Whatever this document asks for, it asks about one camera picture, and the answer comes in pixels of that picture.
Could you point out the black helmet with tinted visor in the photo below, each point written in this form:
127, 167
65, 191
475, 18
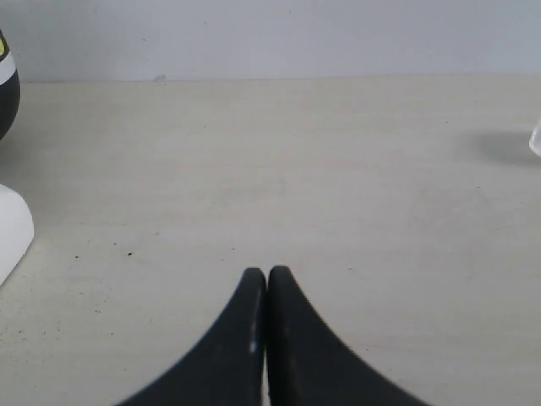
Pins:
10, 89

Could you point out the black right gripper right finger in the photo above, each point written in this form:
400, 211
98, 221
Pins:
308, 364

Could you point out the white mannequin head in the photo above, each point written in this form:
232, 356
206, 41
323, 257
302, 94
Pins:
16, 230

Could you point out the small clear plastic object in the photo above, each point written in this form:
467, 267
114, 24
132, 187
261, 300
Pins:
535, 139

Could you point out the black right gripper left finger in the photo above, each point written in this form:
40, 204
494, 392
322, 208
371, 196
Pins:
225, 367

